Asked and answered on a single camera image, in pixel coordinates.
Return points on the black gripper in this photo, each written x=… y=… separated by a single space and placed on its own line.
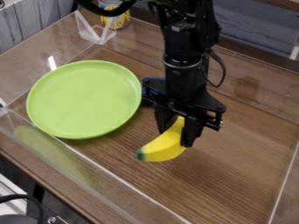
x=200 y=112

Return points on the yellow toy banana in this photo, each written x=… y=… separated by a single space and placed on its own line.
x=165 y=147

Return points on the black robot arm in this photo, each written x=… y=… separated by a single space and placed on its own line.
x=178 y=95

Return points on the green plate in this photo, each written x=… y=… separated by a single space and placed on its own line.
x=84 y=99

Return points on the blue rectangular block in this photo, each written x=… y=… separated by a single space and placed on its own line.
x=152 y=90

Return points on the yellow labelled tin can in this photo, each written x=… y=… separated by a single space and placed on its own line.
x=118 y=21

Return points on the clear acrylic front barrier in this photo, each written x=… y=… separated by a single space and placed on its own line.
x=101 y=196

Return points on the clear acrylic corner bracket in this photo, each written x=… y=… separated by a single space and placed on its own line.
x=97 y=34

